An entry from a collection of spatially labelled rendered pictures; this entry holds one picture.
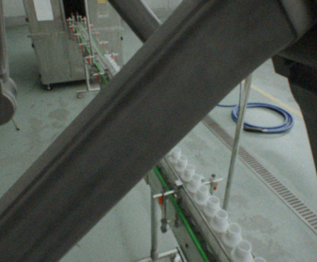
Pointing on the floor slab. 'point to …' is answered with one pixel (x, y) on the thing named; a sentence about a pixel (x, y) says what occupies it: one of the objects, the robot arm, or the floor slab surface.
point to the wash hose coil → (260, 126)
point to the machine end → (60, 19)
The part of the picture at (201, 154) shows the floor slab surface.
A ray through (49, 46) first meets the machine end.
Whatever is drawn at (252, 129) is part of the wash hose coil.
